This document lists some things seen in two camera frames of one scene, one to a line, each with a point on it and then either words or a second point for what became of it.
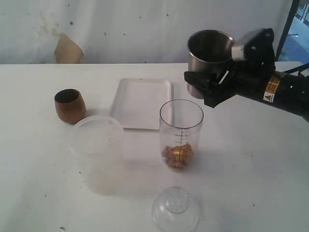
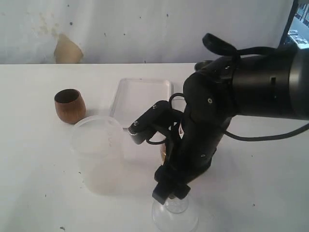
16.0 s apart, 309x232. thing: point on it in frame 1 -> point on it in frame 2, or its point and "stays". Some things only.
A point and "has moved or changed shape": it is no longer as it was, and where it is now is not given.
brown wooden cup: x=70 y=105 stays
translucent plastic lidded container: x=99 y=143 stays
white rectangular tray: x=137 y=102 stays
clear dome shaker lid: x=175 y=210 stays
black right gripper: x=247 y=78 -> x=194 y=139
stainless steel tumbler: x=209 y=51 has moved or changed shape
